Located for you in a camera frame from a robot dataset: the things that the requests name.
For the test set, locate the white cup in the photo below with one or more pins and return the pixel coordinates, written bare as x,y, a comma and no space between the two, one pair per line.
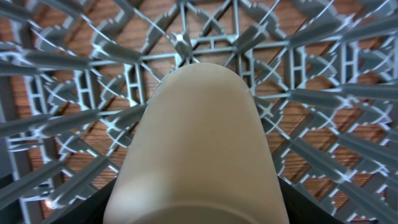
199,155

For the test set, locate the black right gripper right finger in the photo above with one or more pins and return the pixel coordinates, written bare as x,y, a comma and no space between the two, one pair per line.
301,210

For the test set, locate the grey dishwasher rack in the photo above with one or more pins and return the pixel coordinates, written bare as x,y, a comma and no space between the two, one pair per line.
77,77

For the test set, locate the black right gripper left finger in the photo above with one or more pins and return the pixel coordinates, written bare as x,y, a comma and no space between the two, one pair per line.
90,211

